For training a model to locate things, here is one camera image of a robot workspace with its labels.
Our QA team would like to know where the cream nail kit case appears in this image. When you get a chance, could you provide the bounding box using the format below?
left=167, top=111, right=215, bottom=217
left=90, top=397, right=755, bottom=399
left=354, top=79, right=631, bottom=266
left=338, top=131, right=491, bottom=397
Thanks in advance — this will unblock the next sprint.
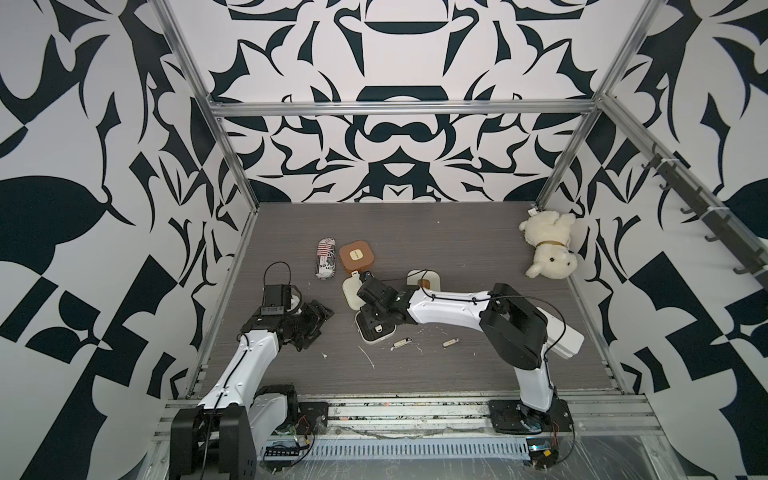
left=342, top=271, right=396, bottom=344
left=406, top=269, right=441, bottom=291

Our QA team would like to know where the brown nail kit case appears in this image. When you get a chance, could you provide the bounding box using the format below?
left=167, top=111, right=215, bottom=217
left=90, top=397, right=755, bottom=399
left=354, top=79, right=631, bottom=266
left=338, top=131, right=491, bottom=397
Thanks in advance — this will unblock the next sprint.
left=339, top=240, right=375, bottom=274

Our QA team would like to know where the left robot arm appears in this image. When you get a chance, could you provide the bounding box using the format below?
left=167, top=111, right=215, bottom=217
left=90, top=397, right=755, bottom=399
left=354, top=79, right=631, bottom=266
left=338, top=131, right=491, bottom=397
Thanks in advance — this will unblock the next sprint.
left=168, top=284, right=334, bottom=479

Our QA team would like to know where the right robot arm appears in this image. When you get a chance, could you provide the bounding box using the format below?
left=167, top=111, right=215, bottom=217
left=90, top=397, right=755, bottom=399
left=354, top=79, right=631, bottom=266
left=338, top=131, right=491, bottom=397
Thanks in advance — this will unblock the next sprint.
left=356, top=277, right=584, bottom=414

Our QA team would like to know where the crushed flag print can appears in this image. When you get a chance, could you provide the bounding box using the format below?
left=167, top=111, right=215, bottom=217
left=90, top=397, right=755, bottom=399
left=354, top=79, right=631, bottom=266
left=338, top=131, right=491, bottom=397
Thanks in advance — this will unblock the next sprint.
left=316, top=237, right=336, bottom=280

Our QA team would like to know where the white teddy bear plush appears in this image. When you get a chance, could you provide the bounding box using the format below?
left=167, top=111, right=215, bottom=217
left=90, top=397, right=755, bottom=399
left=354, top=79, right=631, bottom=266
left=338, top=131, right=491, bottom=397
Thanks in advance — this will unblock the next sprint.
left=519, top=210, right=578, bottom=280

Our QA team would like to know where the white box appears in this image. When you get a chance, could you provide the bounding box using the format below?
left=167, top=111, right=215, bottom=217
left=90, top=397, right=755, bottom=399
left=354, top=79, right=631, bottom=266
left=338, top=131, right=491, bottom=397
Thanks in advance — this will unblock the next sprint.
left=538, top=307, right=584, bottom=360

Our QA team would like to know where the right circuit board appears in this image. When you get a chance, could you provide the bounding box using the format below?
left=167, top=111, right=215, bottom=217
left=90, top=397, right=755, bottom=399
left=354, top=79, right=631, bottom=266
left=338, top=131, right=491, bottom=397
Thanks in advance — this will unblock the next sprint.
left=526, top=438, right=559, bottom=471

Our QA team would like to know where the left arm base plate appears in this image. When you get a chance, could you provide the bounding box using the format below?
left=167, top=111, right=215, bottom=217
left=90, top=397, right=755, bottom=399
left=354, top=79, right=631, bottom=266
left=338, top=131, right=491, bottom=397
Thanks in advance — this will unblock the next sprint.
left=278, top=401, right=330, bottom=436

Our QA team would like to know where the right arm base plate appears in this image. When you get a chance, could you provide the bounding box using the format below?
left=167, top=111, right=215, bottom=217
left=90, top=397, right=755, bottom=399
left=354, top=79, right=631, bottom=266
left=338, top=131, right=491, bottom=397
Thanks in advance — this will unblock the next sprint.
left=488, top=397, right=574, bottom=436

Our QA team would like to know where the wall hook rail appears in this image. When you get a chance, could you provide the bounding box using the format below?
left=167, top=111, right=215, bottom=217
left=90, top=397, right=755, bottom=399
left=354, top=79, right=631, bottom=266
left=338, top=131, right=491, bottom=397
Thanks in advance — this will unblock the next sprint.
left=643, top=142, right=767, bottom=290

